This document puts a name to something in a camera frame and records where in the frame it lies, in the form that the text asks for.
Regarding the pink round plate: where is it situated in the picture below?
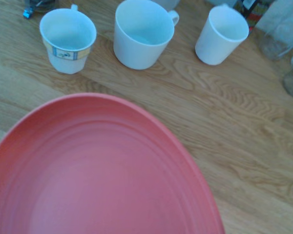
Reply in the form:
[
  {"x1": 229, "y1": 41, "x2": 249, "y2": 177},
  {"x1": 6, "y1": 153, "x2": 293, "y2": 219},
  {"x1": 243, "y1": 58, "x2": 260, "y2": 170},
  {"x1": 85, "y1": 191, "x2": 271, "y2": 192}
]
[{"x1": 0, "y1": 92, "x2": 227, "y2": 234}]

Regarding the large white mug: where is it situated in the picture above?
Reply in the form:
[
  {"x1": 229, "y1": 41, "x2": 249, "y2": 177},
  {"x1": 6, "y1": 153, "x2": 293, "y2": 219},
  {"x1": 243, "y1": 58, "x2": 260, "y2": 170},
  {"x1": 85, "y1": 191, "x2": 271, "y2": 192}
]
[{"x1": 113, "y1": 0, "x2": 180, "y2": 71}]

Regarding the small white cup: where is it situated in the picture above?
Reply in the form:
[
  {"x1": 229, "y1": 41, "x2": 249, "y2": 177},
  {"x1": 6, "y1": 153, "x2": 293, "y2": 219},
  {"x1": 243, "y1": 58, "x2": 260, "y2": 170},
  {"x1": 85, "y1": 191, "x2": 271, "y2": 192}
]
[{"x1": 194, "y1": 5, "x2": 250, "y2": 66}]

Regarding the white cup patterned band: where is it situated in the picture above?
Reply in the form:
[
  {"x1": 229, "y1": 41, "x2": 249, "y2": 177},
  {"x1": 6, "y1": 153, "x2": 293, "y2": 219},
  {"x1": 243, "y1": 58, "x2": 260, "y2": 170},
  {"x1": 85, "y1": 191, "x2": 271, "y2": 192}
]
[{"x1": 39, "y1": 4, "x2": 98, "y2": 75}]

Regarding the spice jar black lid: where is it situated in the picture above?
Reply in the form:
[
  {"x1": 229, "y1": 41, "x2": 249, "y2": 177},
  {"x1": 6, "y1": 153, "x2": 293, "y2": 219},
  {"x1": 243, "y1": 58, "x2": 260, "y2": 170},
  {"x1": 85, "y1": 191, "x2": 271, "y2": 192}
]
[{"x1": 234, "y1": 0, "x2": 275, "y2": 34}]

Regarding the glass french press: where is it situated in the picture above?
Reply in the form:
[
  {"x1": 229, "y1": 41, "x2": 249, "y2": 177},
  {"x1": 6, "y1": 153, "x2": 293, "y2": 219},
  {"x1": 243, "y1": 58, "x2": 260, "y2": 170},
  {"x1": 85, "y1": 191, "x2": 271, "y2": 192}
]
[{"x1": 22, "y1": 0, "x2": 61, "y2": 19}]

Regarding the clear jar green lid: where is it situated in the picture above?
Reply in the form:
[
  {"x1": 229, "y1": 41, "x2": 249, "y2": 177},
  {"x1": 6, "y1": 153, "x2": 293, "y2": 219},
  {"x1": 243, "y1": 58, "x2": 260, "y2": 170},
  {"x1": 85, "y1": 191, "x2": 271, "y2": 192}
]
[{"x1": 254, "y1": 0, "x2": 293, "y2": 61}]

